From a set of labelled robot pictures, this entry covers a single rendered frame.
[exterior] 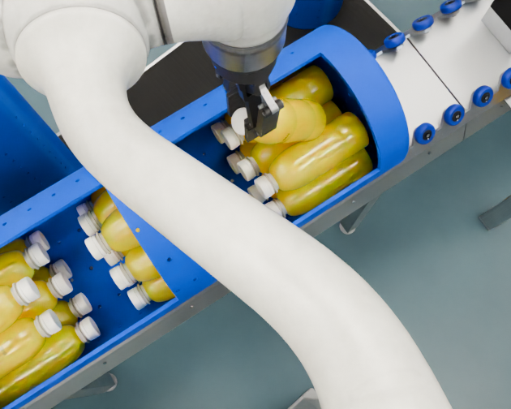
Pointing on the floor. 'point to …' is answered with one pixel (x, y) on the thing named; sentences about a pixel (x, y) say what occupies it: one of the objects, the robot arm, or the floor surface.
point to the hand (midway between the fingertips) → (246, 114)
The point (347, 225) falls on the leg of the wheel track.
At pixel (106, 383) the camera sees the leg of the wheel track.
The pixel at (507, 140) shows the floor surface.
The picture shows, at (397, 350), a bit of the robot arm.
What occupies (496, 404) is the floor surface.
